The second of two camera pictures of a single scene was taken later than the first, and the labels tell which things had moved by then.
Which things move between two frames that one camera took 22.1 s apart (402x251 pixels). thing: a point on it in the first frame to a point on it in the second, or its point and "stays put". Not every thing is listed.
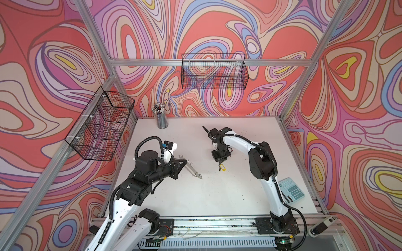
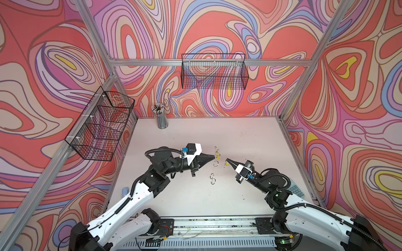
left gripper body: (171, 170) to (192, 168)
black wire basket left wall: (100, 128) stays put
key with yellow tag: (222, 167) to (227, 163)
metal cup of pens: (160, 116) stays put
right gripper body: (221, 153) to (255, 177)
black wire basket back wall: (214, 71) stays put
